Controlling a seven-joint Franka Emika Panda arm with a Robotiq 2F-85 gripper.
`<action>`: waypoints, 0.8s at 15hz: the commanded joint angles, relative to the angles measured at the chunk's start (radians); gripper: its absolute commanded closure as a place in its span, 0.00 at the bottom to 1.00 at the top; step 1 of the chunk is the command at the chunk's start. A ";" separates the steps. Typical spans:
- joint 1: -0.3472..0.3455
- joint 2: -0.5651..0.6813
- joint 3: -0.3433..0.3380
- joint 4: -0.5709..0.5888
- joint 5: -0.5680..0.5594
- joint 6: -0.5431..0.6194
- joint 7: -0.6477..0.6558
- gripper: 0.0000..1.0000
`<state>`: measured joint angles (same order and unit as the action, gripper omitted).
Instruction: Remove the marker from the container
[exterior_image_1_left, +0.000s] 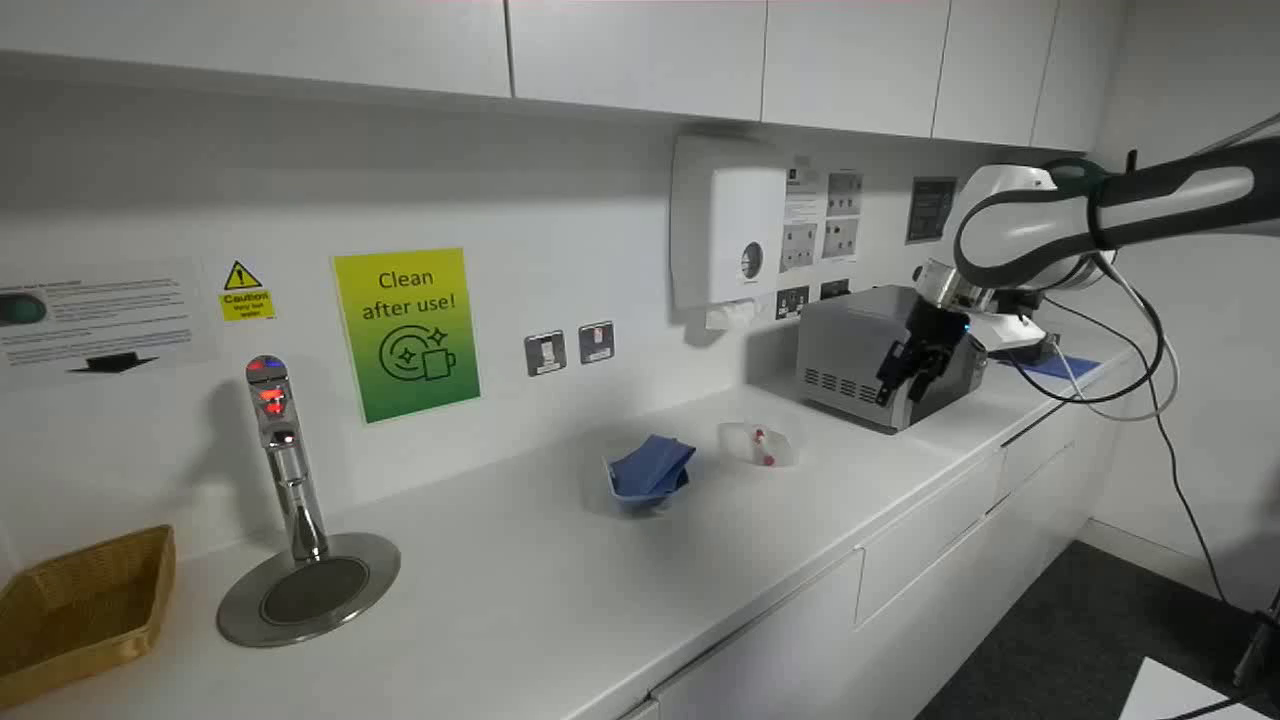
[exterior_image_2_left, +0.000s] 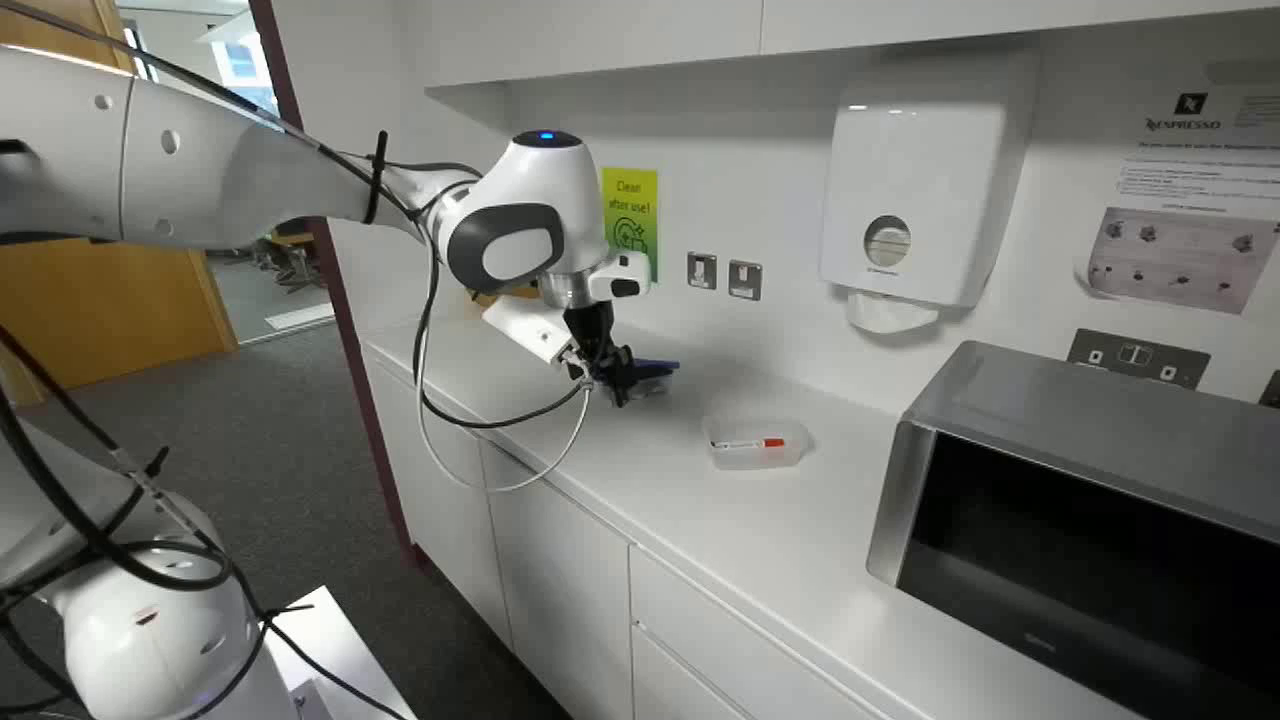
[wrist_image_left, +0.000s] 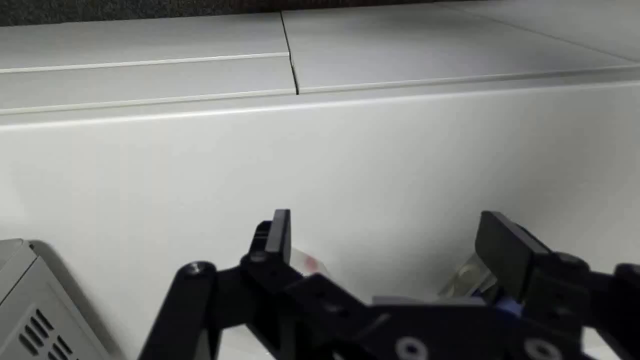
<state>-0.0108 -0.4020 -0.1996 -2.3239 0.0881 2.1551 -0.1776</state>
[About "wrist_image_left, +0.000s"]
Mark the white lower cabinet front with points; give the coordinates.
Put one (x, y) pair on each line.
(132, 41)
(433, 41)

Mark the silver microwave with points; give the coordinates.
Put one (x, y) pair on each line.
(26, 300)

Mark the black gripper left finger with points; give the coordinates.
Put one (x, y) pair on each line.
(280, 241)

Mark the clear plastic container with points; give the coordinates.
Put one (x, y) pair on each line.
(462, 281)

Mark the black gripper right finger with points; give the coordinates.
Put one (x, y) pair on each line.
(513, 257)

